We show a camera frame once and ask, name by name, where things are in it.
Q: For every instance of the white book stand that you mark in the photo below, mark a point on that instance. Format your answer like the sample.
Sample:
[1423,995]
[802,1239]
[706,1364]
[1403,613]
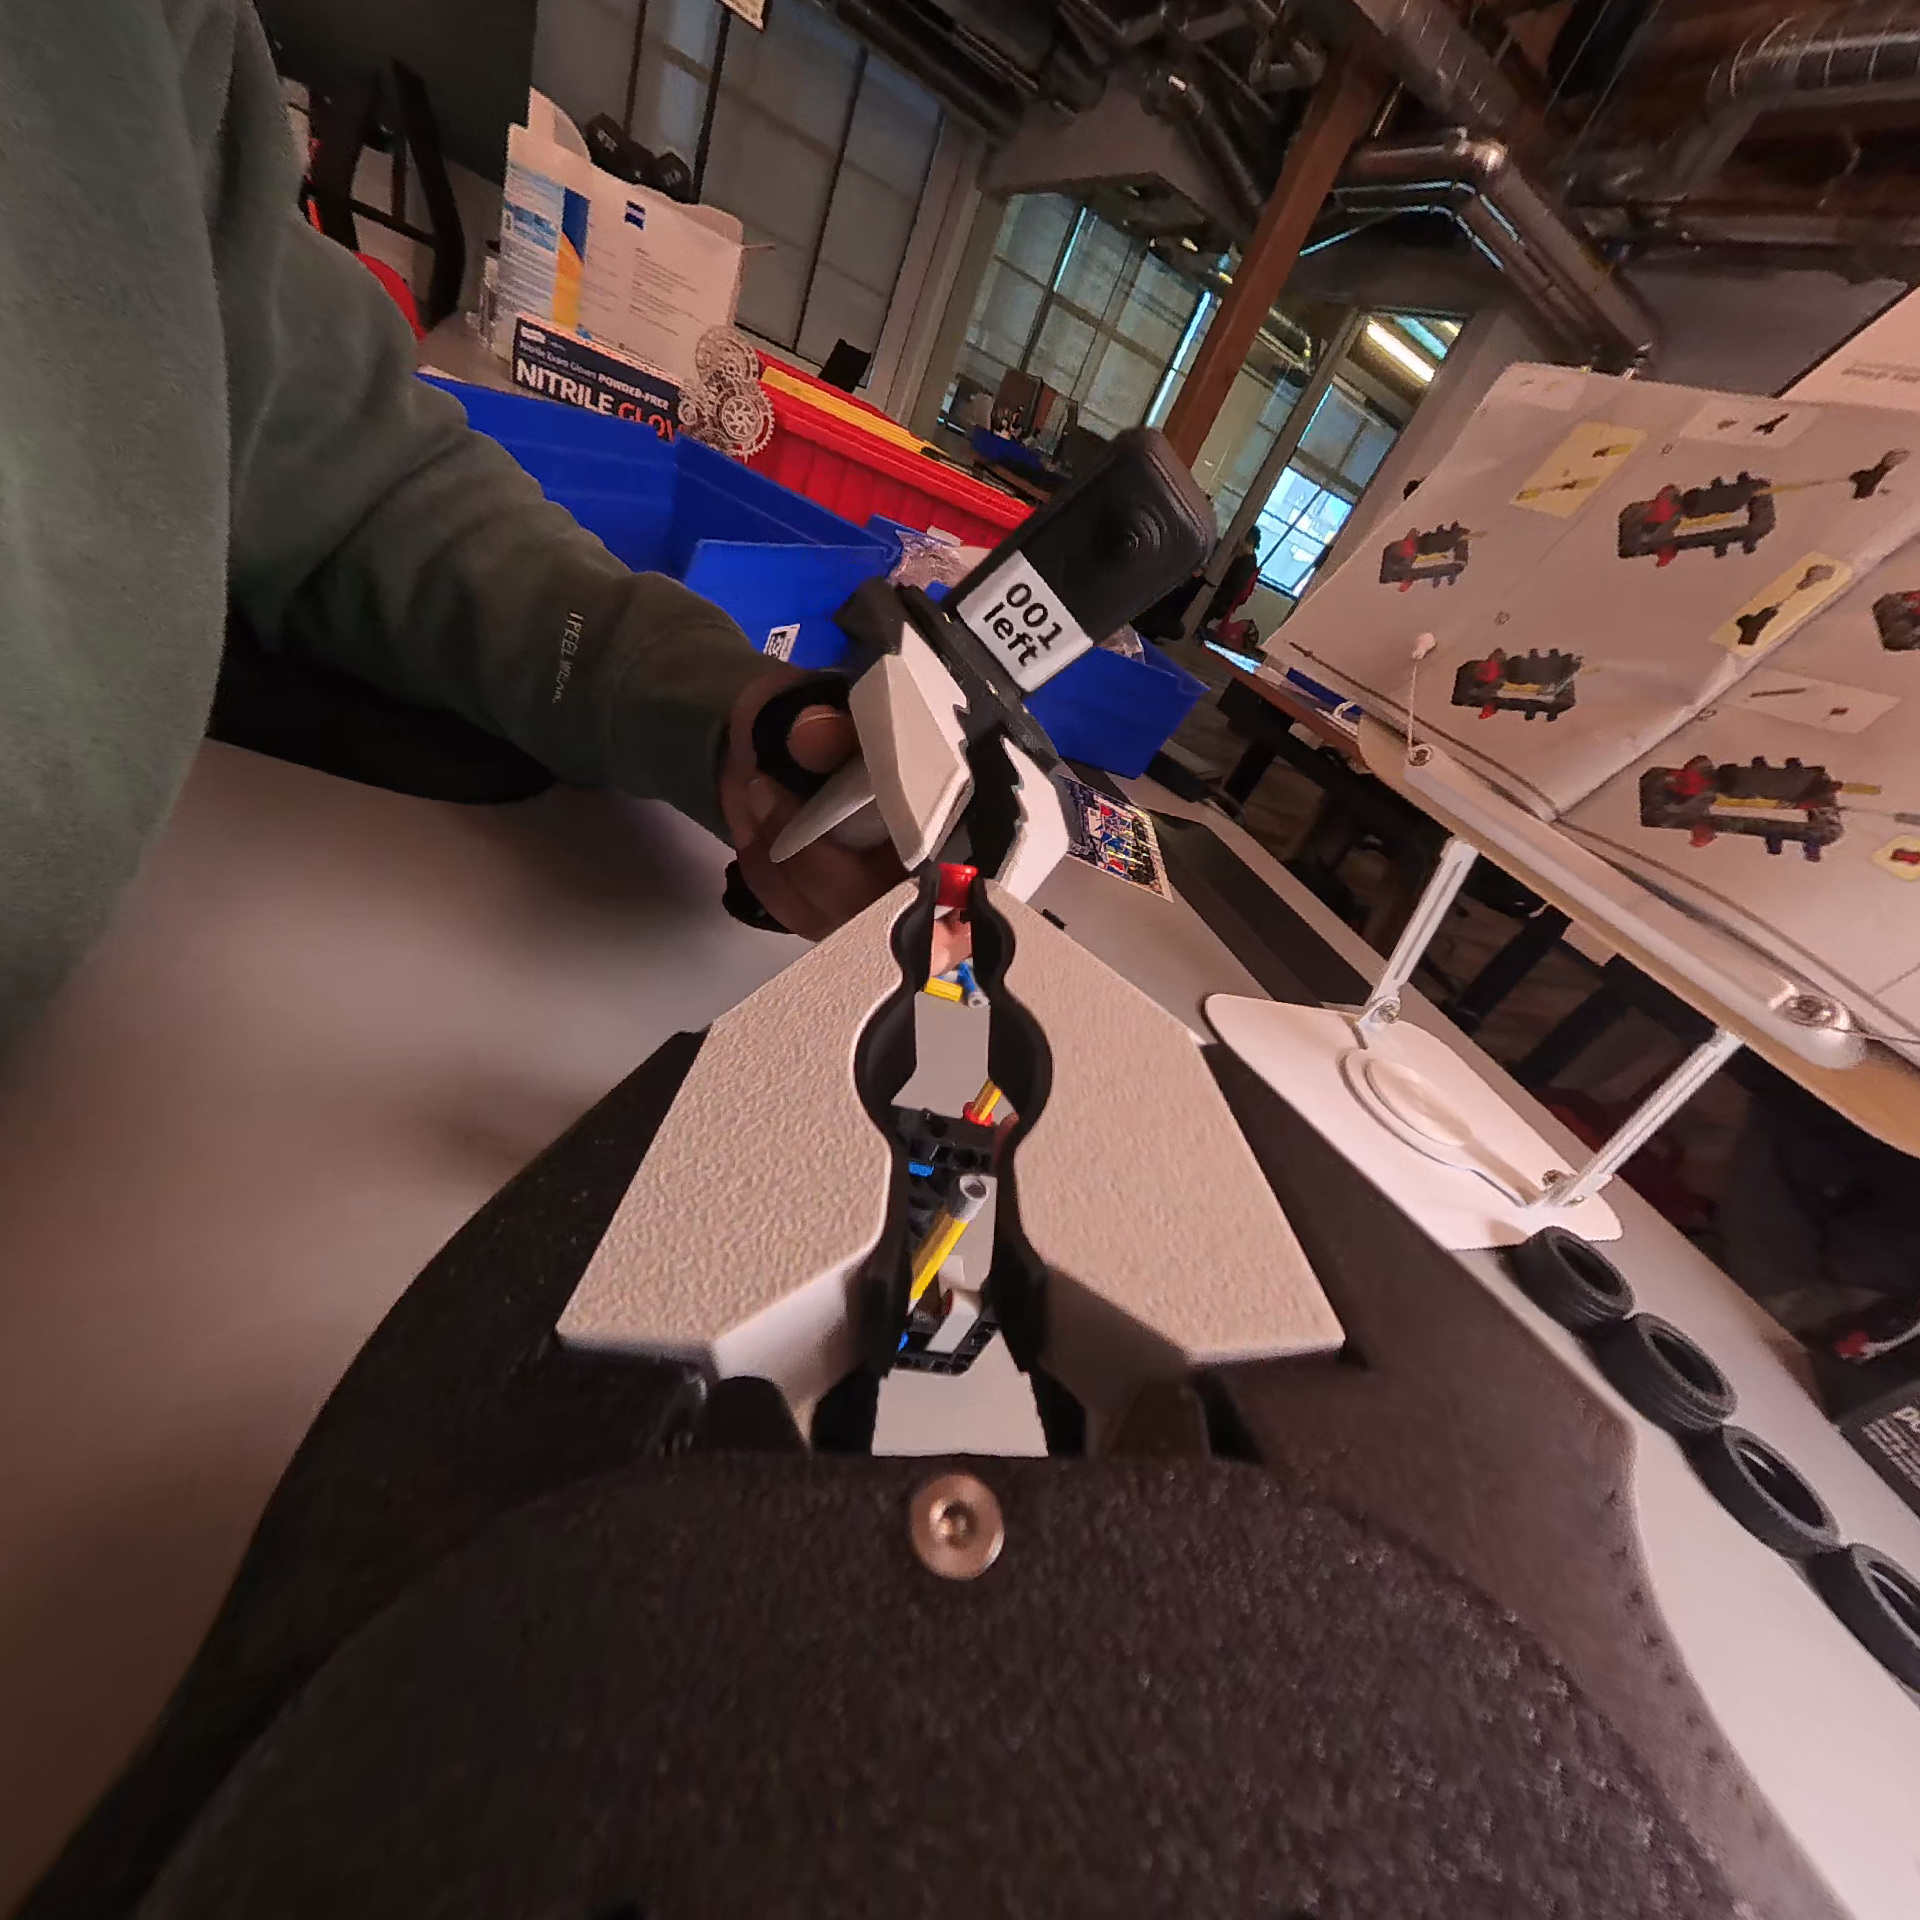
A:
[1412,1109]

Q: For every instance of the black rubber tire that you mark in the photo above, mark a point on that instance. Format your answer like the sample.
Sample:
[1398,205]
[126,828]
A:
[1869,1622]
[1768,1493]
[1666,1372]
[1573,1283]

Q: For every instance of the instruction booklet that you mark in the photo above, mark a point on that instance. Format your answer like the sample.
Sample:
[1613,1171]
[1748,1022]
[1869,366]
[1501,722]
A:
[1652,599]

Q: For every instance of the lego set box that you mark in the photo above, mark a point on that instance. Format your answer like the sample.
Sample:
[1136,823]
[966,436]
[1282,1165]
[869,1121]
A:
[1891,1441]

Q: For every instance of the blue storage bin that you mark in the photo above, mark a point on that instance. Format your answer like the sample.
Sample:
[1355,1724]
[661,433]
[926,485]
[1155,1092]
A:
[599,482]
[750,586]

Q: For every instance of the white gear model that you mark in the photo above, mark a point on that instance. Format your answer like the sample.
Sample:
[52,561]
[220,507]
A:
[730,394]

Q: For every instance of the blue glove box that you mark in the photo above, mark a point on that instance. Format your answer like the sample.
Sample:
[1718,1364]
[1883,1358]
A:
[586,377]

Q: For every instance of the white cardboard box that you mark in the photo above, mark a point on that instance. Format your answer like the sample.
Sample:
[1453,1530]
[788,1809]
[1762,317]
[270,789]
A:
[661,271]

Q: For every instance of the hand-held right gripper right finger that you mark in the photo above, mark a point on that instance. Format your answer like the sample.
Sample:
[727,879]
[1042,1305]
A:
[1172,1185]

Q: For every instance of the black lego frame assembly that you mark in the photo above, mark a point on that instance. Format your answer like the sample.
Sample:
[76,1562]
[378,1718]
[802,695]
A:
[933,1149]

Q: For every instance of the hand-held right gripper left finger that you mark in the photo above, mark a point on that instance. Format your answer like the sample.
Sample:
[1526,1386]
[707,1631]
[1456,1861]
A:
[735,1185]

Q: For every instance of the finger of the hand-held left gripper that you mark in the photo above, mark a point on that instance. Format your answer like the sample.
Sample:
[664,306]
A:
[915,750]
[1038,833]

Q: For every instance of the sticker sheet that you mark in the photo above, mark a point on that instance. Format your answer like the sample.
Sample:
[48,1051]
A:
[1119,833]

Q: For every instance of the red storage bin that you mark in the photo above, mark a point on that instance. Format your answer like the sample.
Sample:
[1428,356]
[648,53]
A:
[869,466]

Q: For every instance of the person's left hand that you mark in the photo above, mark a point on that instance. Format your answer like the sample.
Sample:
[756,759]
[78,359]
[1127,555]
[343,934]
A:
[820,892]

